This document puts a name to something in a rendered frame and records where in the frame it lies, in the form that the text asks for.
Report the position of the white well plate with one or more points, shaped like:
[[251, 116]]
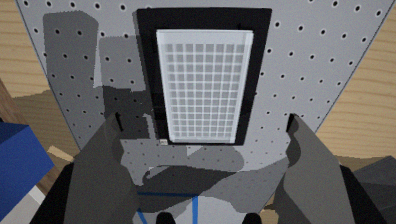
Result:
[[190, 56]]

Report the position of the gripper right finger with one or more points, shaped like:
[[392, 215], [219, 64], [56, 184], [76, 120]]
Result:
[[316, 188]]

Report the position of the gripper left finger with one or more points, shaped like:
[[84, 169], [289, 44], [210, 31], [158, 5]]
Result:
[[95, 188]]

